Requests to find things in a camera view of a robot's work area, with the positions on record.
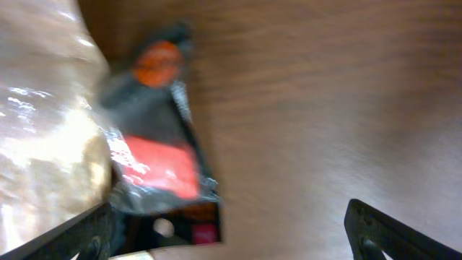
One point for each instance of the beige kraft pouch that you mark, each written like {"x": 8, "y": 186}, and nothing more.
{"x": 54, "y": 157}

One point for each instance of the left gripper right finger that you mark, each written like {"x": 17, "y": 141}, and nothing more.
{"x": 375, "y": 235}

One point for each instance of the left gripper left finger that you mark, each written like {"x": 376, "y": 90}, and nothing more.
{"x": 89, "y": 235}

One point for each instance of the dark red black packet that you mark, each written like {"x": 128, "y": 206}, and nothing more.
{"x": 164, "y": 194}

